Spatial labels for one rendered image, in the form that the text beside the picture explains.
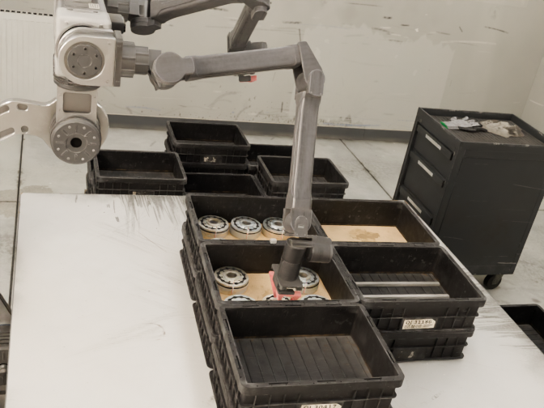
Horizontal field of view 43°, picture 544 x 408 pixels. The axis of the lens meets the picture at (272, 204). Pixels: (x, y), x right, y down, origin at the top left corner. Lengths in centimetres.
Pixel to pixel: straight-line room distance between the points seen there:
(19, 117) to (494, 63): 451
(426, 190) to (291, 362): 202
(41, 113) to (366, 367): 117
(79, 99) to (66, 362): 73
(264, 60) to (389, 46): 371
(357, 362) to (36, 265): 104
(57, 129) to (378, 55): 376
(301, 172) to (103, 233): 89
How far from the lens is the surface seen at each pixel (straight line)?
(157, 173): 337
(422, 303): 198
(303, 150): 181
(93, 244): 238
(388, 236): 247
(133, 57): 172
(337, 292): 201
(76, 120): 202
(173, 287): 220
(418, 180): 372
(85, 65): 172
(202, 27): 498
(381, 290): 216
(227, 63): 178
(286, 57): 183
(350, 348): 189
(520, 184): 370
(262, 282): 205
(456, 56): 578
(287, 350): 182
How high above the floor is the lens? 197
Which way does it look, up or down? 27 degrees down
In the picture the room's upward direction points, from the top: 11 degrees clockwise
